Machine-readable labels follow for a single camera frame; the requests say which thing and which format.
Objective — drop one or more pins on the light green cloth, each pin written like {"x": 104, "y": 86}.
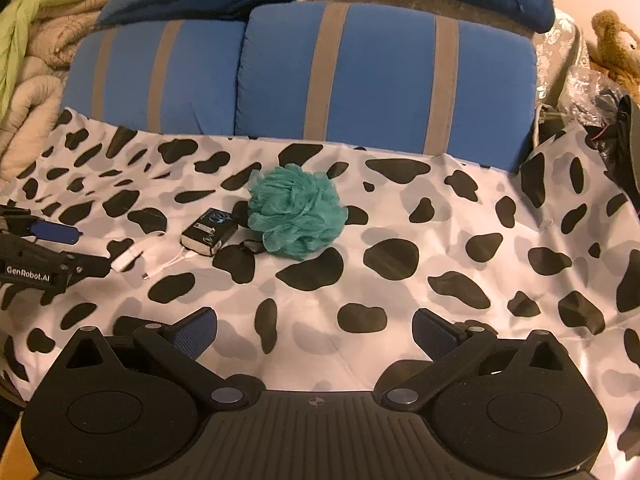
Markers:
{"x": 20, "y": 25}

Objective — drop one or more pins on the brown plush toy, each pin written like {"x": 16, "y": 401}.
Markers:
{"x": 612, "y": 40}

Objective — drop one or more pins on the beige quilt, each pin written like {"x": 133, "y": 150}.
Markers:
{"x": 35, "y": 105}

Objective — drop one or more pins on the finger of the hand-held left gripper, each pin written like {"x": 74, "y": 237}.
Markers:
{"x": 87, "y": 266}
{"x": 55, "y": 233}

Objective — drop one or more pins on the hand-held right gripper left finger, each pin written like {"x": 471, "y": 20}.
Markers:
{"x": 197, "y": 332}

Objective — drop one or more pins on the black power bank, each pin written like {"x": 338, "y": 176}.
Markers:
{"x": 205, "y": 235}

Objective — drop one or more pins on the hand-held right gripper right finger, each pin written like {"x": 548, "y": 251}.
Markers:
{"x": 432, "y": 335}

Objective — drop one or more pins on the olive brown cloth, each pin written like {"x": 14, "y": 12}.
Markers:
{"x": 400, "y": 1}

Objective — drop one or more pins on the cow print blanket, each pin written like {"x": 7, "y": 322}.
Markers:
{"x": 400, "y": 285}

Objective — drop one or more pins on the silver foil bag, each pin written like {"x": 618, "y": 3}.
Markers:
{"x": 565, "y": 55}

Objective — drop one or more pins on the blue cushion with grey stripes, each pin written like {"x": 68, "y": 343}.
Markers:
{"x": 130, "y": 80}
{"x": 380, "y": 75}

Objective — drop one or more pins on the teal bath loofah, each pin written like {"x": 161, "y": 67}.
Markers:
{"x": 297, "y": 210}

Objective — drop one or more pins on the black cap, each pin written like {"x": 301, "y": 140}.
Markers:
{"x": 627, "y": 150}

